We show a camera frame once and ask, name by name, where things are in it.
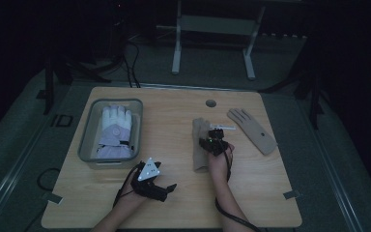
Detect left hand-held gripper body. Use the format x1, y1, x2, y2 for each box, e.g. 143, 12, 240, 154
129, 157, 169, 203

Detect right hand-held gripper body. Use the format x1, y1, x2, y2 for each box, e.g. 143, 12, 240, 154
206, 124, 236, 158

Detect beige knit glove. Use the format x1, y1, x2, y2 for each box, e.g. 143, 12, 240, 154
227, 107, 278, 156
191, 117, 213, 172

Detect lilac and white ski glove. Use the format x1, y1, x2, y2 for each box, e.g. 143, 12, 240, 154
95, 104, 135, 160

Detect grey plastic basin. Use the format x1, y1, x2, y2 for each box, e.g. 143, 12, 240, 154
77, 98, 144, 169

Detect person's right hand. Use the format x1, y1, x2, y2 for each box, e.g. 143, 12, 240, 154
207, 143, 236, 182

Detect person's left hand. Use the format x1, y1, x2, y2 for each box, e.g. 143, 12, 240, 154
122, 180, 149, 207

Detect grey tape piece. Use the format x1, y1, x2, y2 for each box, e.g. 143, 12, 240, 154
282, 189, 302, 200
42, 191, 64, 206

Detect black tripod stand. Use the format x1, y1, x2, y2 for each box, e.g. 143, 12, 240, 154
260, 62, 331, 131
36, 52, 112, 116

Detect white metal stand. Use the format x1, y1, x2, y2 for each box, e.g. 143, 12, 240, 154
156, 0, 267, 81

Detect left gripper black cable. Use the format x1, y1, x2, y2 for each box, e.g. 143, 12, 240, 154
112, 163, 143, 208

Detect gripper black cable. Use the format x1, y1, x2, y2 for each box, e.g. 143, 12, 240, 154
214, 147, 266, 232
112, 163, 143, 208

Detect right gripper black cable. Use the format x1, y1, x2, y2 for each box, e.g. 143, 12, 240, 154
214, 147, 266, 232

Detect black floor bracket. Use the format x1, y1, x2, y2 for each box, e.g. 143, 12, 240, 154
50, 113, 74, 128

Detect black cable loop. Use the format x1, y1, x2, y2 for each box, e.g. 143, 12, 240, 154
36, 167, 61, 191

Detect black floor cables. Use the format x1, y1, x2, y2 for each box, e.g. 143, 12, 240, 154
122, 41, 142, 89

